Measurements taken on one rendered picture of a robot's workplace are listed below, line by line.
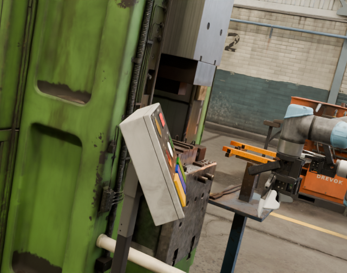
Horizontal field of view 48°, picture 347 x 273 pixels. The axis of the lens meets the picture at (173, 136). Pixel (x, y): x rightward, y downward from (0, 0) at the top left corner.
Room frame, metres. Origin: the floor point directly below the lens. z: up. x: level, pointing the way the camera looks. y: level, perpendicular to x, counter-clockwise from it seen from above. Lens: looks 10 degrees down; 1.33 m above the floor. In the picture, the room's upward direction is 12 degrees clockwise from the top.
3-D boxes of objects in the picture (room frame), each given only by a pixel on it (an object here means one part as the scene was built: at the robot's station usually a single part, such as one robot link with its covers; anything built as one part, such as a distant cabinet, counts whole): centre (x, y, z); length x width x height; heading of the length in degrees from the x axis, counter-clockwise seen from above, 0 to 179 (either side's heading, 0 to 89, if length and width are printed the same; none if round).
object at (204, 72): (1.74, 0.11, 1.32); 0.42 x 0.20 x 0.10; 65
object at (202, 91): (1.99, -0.09, 1.27); 0.09 x 0.02 x 0.17; 155
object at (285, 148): (1.18, -0.36, 1.15); 0.08 x 0.08 x 0.05
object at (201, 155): (1.84, -0.10, 0.95); 0.12 x 0.08 x 0.06; 65
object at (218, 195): (2.17, -0.41, 0.71); 0.60 x 0.04 x 0.01; 148
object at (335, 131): (1.15, -0.46, 1.23); 0.11 x 0.11 x 0.08; 63
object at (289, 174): (1.17, -0.36, 1.07); 0.09 x 0.08 x 0.12; 55
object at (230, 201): (2.02, -0.45, 0.70); 0.40 x 0.30 x 0.02; 154
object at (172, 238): (1.79, 0.10, 0.69); 0.56 x 0.38 x 0.45; 65
